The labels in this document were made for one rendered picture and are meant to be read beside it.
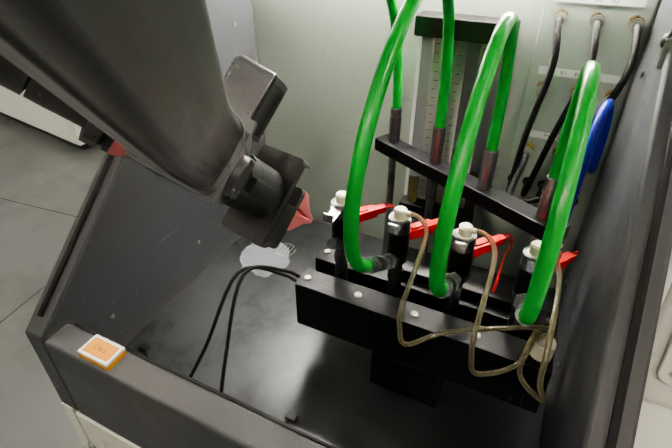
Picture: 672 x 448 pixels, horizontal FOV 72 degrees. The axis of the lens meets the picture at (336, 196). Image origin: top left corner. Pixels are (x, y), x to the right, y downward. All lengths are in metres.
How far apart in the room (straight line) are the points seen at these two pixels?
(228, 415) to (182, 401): 0.06
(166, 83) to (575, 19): 0.64
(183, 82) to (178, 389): 0.48
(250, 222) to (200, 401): 0.22
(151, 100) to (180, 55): 0.02
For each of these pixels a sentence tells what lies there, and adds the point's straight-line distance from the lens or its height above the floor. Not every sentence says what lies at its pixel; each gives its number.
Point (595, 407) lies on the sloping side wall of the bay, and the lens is 0.51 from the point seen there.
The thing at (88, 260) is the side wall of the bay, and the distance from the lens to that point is 0.74.
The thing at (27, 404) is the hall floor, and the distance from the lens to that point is 2.00.
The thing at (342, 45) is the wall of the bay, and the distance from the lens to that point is 0.84.
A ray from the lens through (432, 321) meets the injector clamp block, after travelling 0.63.
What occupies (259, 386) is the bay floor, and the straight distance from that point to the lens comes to 0.75.
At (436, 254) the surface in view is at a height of 1.19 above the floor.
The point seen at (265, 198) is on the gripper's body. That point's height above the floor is 1.18.
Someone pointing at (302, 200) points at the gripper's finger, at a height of 1.16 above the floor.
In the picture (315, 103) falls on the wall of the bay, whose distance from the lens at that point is 0.90.
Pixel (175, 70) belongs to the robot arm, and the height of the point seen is 1.39.
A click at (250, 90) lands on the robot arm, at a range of 0.42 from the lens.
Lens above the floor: 1.44
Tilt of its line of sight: 33 degrees down
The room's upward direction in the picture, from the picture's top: straight up
